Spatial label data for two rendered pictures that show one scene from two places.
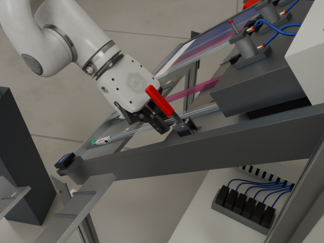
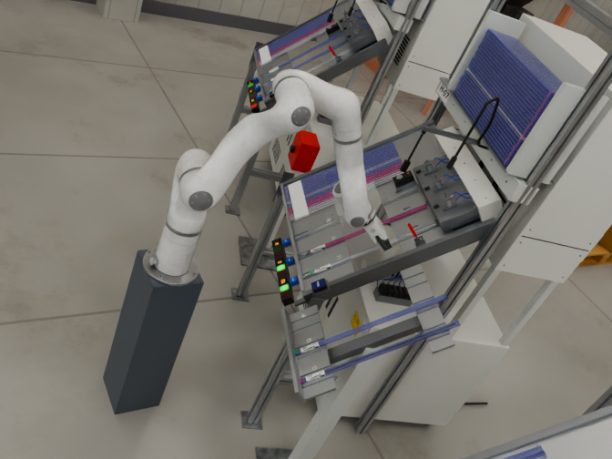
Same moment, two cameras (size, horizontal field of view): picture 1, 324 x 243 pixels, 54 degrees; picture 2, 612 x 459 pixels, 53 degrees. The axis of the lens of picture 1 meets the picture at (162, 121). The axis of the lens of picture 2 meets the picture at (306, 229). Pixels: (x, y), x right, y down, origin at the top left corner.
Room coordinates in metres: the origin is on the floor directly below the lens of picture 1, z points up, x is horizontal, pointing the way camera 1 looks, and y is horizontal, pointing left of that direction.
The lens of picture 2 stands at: (-0.44, 1.69, 2.12)
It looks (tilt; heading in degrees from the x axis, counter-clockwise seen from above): 34 degrees down; 306
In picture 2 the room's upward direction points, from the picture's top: 25 degrees clockwise
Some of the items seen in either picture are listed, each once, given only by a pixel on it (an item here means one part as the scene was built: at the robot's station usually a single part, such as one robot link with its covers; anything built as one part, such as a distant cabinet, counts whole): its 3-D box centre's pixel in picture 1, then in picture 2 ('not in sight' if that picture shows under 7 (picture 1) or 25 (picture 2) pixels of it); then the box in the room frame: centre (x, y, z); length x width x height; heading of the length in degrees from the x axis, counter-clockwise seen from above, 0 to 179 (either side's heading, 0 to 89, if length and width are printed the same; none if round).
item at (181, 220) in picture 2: not in sight; (192, 189); (0.82, 0.62, 1.00); 0.19 x 0.12 x 0.24; 154
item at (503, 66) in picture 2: not in sight; (511, 97); (0.49, -0.33, 1.52); 0.51 x 0.13 x 0.27; 150
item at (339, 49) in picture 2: not in sight; (328, 105); (1.81, -1.03, 0.66); 1.01 x 0.73 x 1.31; 60
